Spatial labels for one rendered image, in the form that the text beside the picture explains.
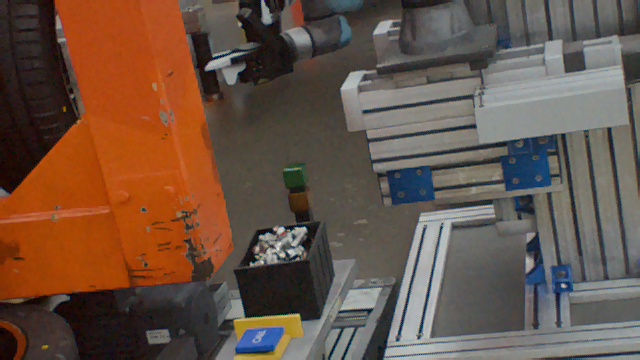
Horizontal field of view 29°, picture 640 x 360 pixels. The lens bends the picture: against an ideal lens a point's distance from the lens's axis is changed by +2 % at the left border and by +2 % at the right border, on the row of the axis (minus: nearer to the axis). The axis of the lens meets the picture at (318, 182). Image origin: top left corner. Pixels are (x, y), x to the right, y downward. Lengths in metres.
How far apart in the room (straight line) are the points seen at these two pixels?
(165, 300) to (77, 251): 0.29
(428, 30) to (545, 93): 0.26
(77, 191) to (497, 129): 0.78
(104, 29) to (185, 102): 0.20
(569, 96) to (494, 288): 0.67
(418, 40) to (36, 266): 0.84
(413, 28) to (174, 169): 0.54
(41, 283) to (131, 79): 0.46
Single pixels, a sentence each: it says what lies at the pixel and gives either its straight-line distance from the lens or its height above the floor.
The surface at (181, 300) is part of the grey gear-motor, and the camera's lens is 2.55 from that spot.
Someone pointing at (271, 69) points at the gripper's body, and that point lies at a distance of 2.66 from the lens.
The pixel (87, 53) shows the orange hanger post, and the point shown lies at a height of 0.97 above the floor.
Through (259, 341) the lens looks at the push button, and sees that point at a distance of 2.07.
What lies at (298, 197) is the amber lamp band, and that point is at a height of 0.60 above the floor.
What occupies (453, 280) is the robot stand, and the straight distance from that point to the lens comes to 2.85.
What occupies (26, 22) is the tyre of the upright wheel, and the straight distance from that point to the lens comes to 2.62.
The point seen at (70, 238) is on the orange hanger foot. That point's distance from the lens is 2.33.
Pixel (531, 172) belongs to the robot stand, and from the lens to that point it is 2.46.
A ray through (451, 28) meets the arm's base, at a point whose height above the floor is 0.86.
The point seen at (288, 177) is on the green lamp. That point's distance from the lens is 2.34.
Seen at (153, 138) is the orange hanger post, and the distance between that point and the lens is 2.19.
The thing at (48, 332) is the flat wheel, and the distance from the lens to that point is 2.28.
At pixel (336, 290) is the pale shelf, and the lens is 2.28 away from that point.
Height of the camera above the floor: 1.32
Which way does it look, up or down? 17 degrees down
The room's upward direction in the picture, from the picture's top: 11 degrees counter-clockwise
